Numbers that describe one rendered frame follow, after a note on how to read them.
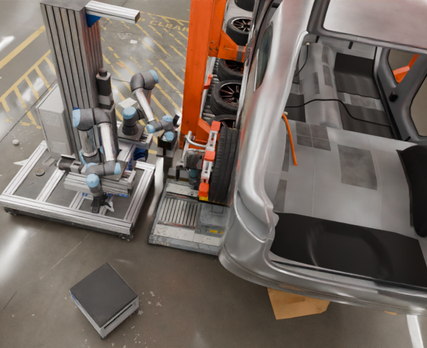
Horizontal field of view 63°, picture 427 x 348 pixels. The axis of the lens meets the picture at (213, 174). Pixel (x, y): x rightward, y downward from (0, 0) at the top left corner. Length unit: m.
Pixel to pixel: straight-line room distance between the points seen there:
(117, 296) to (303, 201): 1.61
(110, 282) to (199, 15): 2.13
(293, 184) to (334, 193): 0.34
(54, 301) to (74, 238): 0.60
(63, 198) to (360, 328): 2.98
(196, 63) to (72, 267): 2.09
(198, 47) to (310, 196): 1.47
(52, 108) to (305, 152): 2.06
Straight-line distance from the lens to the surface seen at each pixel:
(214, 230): 3.40
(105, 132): 2.48
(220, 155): 2.71
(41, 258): 3.58
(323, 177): 2.98
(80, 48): 2.57
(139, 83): 2.85
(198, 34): 2.85
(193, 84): 3.07
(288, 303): 3.43
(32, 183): 3.85
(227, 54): 5.08
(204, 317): 3.22
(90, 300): 2.93
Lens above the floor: 3.02
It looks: 47 degrees down
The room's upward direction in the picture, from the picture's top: 11 degrees clockwise
